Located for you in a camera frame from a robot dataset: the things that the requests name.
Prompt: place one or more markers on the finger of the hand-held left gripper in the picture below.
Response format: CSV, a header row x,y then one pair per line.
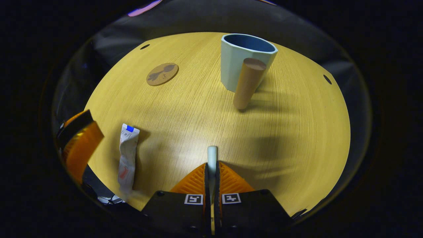
x,y
76,127

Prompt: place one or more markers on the white toothpaste tube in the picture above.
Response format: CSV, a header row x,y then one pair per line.
x,y
128,155

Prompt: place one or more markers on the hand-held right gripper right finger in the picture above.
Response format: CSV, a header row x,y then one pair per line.
x,y
248,211

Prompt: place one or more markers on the black backdrop cloth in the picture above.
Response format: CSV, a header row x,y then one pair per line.
x,y
198,18

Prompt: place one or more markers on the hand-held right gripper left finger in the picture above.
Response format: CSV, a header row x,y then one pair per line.
x,y
175,211

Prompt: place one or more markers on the round brown coaster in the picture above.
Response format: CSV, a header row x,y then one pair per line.
x,y
162,74

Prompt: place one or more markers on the pale green toothbrush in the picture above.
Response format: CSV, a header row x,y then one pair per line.
x,y
212,157

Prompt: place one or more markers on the wooden desktop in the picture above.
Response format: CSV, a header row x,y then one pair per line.
x,y
185,115

